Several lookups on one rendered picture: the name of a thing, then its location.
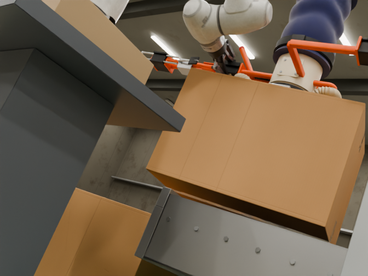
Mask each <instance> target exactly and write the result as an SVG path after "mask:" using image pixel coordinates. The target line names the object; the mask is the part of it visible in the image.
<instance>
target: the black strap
mask: <svg viewBox="0 0 368 276"><path fill-rule="evenodd" d="M291 39H295V40H301V41H310V42H320V41H319V40H316V39H314V38H311V37H307V36H306V35H301V34H292V35H289V36H285V37H282V38H281V39H280V40H278V41H277V44H276V46H275V49H274V52H275V51H276V50H277V49H278V48H280V47H282V46H285V45H287V43H288V41H290V40H291ZM320 43H322V42H320ZM274 52H273V53H274ZM317 52H318V53H320V54H321V55H322V56H324V57H325V58H326V59H327V61H328V62H329V64H330V71H331V70H332V67H333V65H334V62H335V56H334V53H331V52H325V51H317Z"/></svg>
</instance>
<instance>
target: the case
mask: <svg viewBox="0 0 368 276"><path fill-rule="evenodd" d="M173 109H175V110H176V111H177V112H178V113H179V114H181V115H182V116H183V117H185V118H186V121H185V123H184V125H183V127H182V130H181V132H180V133H178V132H172V131H162V133H161V136H160V138H159V140H158V142H157V144H156V147H155V149H154V151H153V153H152V155H151V158H150V160H149V162H148V164H147V167H146V169H147V170H148V171H149V172H150V173H151V174H152V175H153V176H154V177H156V178H157V179H158V180H159V181H160V182H161V183H162V184H163V185H165V186H166V187H167V188H171V189H172V190H173V191H175V192H176V193H177V194H178V195H180V196H181V197H183V198H186V199H189V200H192V201H195V202H199V203H202V204H205V205H208V206H212V207H215V208H218V209H221V210H224V211H228V212H231V213H234V214H237V215H240V216H244V217H247V218H250V219H253V220H256V221H260V222H263V223H267V224H269V225H272V226H276V227H279V228H283V229H286V230H288V231H292V232H295V233H299V234H302V235H306V236H308V237H311V238H315V239H318V240H322V241H324V242H327V243H331V244H334V245H336V242H337V238H338V235H339V233H340V230H341V226H342V223H343V220H344V216H345V214H346V211H347V207H348V204H349V201H350V197H351V195H352V191H353V188H354V185H355V182H356V179H357V175H358V172H359V169H360V166H361V162H362V160H363V157H364V153H365V103H362V102H357V101H352V100H346V99H342V98H338V97H333V96H328V95H323V94H317V93H313V92H309V91H304V90H298V89H294V88H288V87H283V86H279V85H275V84H269V83H264V82H259V81H256V80H250V79H246V78H240V77H235V76H230V75H227V74H222V73H216V72H211V71H206V70H201V69H197V68H193V67H191V69H190V71H189V73H188V76H187V78H186V80H185V82H184V84H183V87H182V89H181V91H180V93H179V95H178V98H177V100H176V102H175V104H174V106H173Z"/></svg>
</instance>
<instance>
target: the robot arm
mask: <svg viewBox="0 0 368 276"><path fill-rule="evenodd" d="M128 1H129V0H91V2H92V3H93V4H94V5H95V6H96V7H97V8H98V9H99V10H100V11H101V12H102V13H103V14H104V15H105V16H106V17H107V18H108V19H109V20H110V21H111V22H112V23H113V24H114V25H115V24H116V22H117V21H118V19H119V18H120V16H121V14H122V12H123V11H124V9H125V7H126V6H127V4H128ZM272 14H273V9H272V5H271V4H270V2H269V1H268V0H225V2H224V4H223V5H213V4H208V3H207V2H206V1H204V0H190V1H188V2H187V3H186V4H185V6H184V9H183V19H184V22H185V24H186V27H187V28H188V30H189V32H190V34H191V35H192V36H193V37H194V38H195V39H196V40H197V41H198V42H199V44H200V45H201V46H202V48H203V49H204V50H205V51H207V52H208V54H209V55H210V56H211V57H212V59H213V62H214V65H213V66H211V69H213V70H214V71H215V72H216V73H222V74H227V75H230V76H231V73H228V70H227V67H226V64H225V62H226V61H225V59H226V60H227V61H233V62H236V60H234V57H235V53H234V51H233V49H232V47H231V45H230V42H229V39H225V37H224V36H225V35H242V34H246V33H251V32H254V31H257V30H260V29H262V28H264V27H266V26H267V25H268V24H269V23H270V21H271V19H272Z"/></svg>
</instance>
